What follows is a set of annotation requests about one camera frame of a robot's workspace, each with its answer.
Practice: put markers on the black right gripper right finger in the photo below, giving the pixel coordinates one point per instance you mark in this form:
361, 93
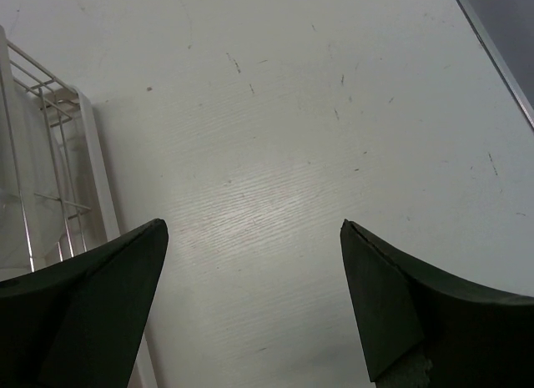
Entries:
420, 326

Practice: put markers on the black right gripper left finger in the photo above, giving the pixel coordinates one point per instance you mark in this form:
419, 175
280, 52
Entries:
80, 322

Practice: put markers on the wire dish rack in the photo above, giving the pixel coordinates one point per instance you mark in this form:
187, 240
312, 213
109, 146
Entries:
65, 124

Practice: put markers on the large white plate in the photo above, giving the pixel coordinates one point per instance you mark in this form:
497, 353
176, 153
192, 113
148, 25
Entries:
34, 186

